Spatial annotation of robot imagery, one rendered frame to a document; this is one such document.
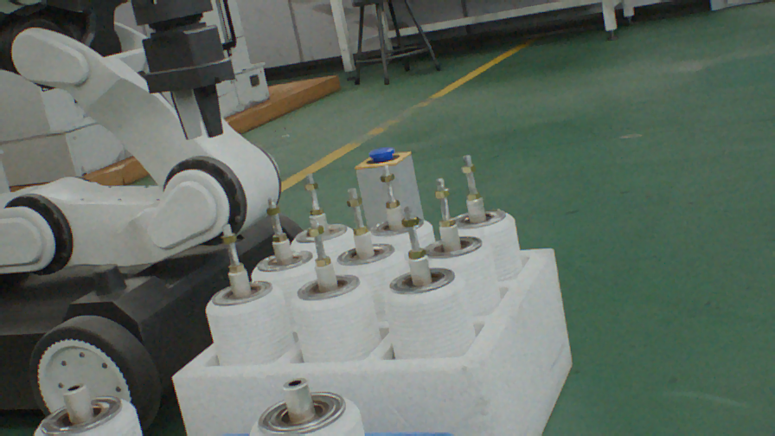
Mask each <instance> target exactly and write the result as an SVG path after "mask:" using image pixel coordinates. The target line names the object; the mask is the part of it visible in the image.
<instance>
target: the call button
mask: <svg viewBox="0 0 775 436"><path fill-rule="evenodd" d="M393 154H394V148H393V147H384V148H379V149H376V150H373V151H371V152H370V153H369V157H370V158H373V162H380V161H385V160H388V159H391V158H393Z"/></svg>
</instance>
